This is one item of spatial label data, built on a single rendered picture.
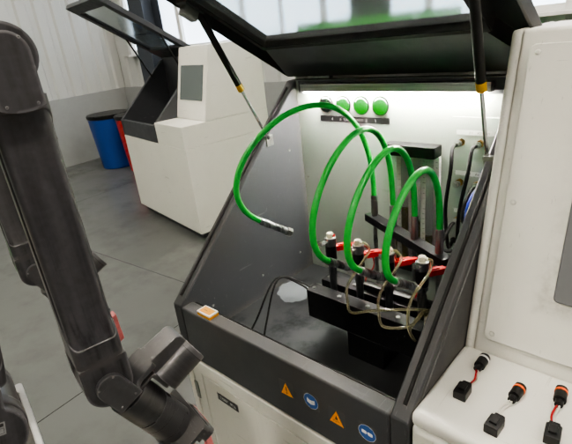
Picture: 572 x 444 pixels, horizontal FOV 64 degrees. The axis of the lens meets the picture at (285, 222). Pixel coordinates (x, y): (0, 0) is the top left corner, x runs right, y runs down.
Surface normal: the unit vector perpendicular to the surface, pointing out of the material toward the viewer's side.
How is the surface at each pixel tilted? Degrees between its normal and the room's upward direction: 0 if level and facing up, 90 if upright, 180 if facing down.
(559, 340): 76
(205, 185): 90
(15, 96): 90
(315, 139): 90
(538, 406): 0
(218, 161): 90
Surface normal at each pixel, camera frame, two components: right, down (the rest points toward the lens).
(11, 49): 0.62, 0.24
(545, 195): -0.67, 0.12
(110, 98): 0.80, 0.15
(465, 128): -0.66, 0.36
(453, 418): -0.11, -0.92
